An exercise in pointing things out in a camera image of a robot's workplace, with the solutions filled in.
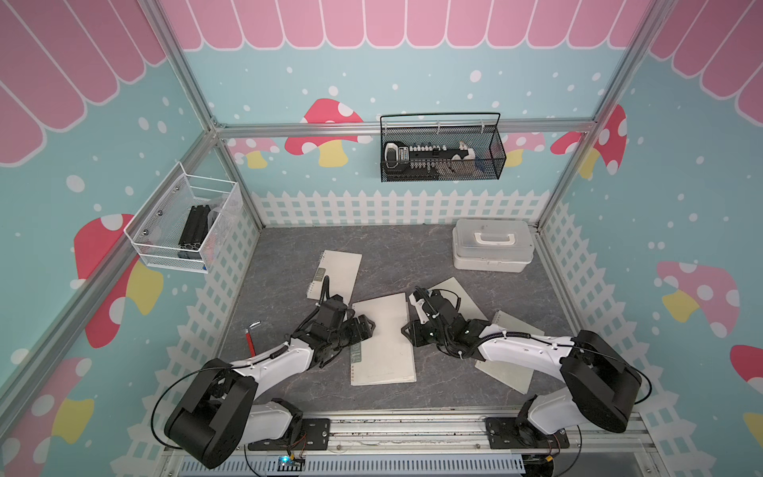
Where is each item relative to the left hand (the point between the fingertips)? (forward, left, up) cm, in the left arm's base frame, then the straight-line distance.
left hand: (365, 333), depth 88 cm
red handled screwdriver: (0, +36, -4) cm, 36 cm away
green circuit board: (-32, +18, -6) cm, 37 cm away
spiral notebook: (+4, -24, +17) cm, 30 cm away
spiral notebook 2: (-11, -43, -2) cm, 44 cm away
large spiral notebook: (-6, -6, -1) cm, 9 cm away
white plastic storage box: (+28, -42, +9) cm, 52 cm away
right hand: (-1, -11, +4) cm, 12 cm away
